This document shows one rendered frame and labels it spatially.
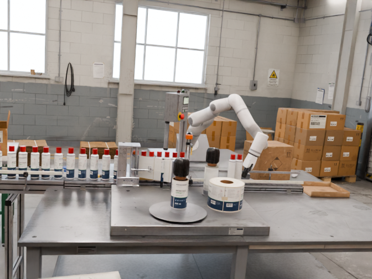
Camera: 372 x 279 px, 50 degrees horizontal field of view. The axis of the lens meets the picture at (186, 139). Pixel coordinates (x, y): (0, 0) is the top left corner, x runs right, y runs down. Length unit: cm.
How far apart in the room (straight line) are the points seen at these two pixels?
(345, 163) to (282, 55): 344
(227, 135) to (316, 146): 141
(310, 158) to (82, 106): 438
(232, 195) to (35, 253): 103
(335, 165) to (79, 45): 510
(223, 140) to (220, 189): 425
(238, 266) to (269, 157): 118
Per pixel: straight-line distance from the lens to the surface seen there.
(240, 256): 207
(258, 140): 277
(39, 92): 800
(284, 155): 312
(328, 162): 674
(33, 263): 200
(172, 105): 262
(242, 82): 896
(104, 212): 224
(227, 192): 218
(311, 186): 318
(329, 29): 883
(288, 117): 670
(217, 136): 636
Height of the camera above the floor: 162
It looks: 10 degrees down
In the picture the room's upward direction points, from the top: 4 degrees clockwise
